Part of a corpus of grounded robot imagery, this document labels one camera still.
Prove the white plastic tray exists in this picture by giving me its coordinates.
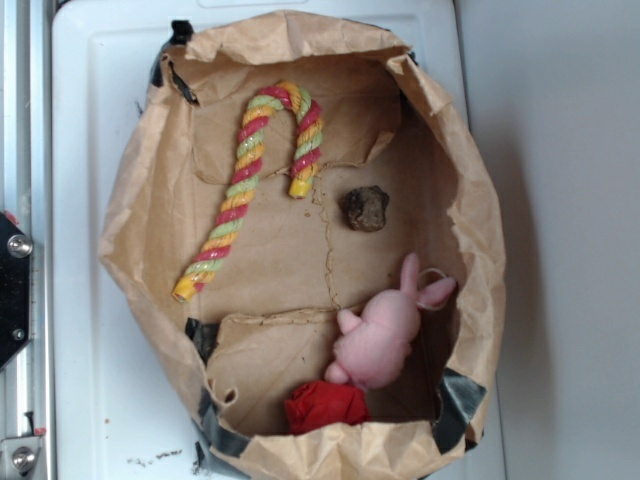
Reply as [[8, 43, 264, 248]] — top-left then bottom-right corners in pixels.
[[52, 1, 504, 479]]

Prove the aluminium frame rail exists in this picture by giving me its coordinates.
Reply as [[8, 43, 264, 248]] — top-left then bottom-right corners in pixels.
[[1, 1, 57, 479]]

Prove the pink plush bunny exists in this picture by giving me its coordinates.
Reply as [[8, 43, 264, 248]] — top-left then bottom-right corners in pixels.
[[324, 253, 457, 390]]

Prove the black mounting bracket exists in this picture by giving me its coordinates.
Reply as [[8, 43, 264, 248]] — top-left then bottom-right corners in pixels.
[[0, 213, 33, 370]]

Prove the silver corner bracket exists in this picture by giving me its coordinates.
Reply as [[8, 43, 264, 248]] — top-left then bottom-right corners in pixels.
[[1, 436, 43, 480]]

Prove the brown paper bag bin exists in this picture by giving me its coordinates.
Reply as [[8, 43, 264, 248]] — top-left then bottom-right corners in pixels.
[[99, 10, 506, 479]]

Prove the multicolored twisted rope toy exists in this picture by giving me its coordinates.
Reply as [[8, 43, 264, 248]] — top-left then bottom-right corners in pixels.
[[172, 81, 324, 303]]

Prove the brown lumpy rock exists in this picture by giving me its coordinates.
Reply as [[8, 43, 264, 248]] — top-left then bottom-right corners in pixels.
[[339, 185, 390, 233]]

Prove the red crumpled cloth ball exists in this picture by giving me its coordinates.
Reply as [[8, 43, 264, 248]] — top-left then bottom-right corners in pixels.
[[284, 380, 371, 435]]

